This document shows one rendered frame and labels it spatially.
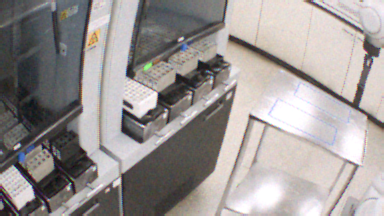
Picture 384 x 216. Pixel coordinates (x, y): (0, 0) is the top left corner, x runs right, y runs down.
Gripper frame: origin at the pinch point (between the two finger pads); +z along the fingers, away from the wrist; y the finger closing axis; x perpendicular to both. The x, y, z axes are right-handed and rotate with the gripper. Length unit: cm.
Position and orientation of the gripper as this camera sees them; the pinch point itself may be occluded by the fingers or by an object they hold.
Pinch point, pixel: (358, 93)
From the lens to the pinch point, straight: 124.7
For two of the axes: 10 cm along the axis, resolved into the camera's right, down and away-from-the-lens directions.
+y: 5.4, -4.1, 7.3
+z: -1.6, 8.1, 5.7
